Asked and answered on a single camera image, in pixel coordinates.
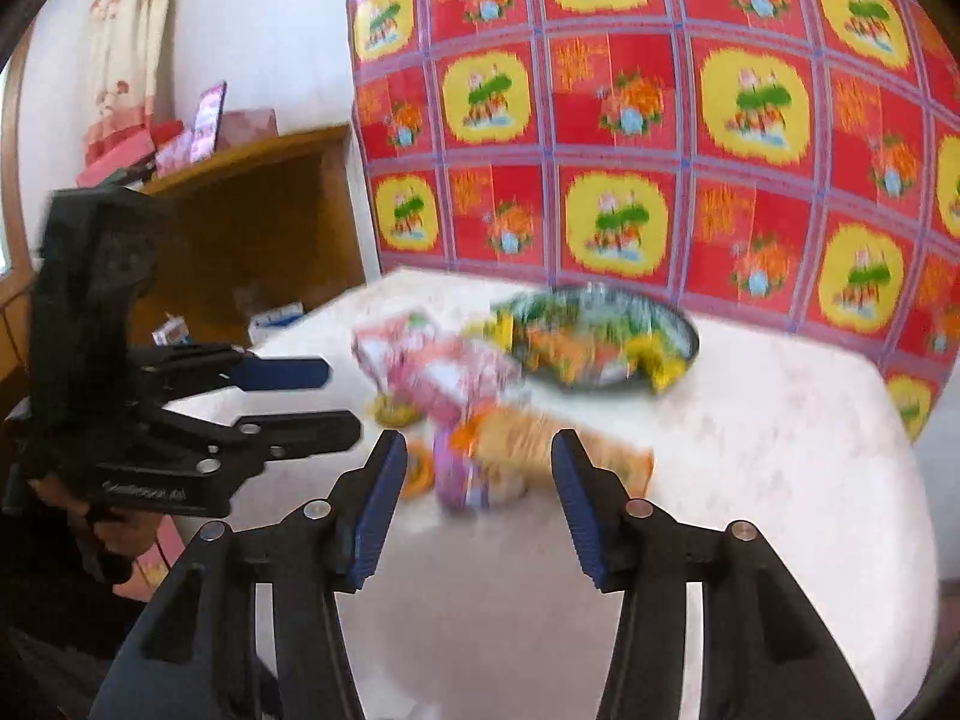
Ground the white floral curtain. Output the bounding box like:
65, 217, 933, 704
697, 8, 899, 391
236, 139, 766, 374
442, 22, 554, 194
82, 0, 188, 143

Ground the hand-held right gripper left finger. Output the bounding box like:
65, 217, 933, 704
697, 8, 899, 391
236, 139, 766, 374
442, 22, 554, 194
90, 429, 410, 720

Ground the long orange snack packet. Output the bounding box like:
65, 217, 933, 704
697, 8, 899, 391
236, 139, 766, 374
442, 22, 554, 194
472, 405, 655, 500

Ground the person's left hand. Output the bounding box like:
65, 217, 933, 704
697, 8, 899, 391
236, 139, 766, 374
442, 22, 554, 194
30, 480, 155, 578

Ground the blue white flat box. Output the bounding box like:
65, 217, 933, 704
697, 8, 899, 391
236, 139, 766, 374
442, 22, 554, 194
247, 304, 305, 335

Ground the pink red box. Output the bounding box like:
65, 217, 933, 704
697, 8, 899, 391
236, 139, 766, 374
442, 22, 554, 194
75, 120, 188, 188

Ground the green crinkled snack packet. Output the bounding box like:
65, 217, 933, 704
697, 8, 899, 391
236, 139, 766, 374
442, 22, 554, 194
592, 291, 691, 361

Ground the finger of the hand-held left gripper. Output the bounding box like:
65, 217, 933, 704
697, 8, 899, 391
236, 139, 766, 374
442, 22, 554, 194
139, 345, 332, 402
169, 409, 362, 470

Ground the person's left forearm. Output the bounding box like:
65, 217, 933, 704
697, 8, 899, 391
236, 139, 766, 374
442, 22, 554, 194
0, 517, 151, 661

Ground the maroon pink snack packet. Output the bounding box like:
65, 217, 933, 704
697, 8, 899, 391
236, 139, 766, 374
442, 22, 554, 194
352, 311, 447, 395

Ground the purple upright card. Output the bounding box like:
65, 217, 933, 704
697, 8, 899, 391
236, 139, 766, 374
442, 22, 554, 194
190, 81, 227, 164

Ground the red floral printed cloth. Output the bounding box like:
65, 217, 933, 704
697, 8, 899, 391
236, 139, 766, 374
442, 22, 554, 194
345, 0, 960, 443

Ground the purple snack packet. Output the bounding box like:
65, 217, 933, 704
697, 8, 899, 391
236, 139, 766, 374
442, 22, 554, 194
433, 420, 526, 515

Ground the orange clear snack packet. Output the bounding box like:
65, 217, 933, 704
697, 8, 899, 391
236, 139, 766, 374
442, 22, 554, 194
525, 315, 646, 385

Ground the dark green pea packet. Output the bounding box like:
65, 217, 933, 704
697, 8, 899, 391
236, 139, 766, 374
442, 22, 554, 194
495, 292, 575, 361

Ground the dark round snack tray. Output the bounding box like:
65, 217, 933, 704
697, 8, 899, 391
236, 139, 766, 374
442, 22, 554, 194
491, 285, 700, 395

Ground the wooden window frame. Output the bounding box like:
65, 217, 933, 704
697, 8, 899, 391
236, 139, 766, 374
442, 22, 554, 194
0, 37, 38, 278

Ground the pale pink box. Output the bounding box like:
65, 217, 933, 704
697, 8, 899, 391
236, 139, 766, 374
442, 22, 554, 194
217, 109, 280, 152

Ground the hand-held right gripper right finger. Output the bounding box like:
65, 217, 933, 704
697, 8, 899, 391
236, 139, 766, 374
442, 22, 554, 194
550, 429, 875, 720

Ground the wooden cabinet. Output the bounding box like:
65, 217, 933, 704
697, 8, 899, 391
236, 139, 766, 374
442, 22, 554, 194
0, 124, 368, 421

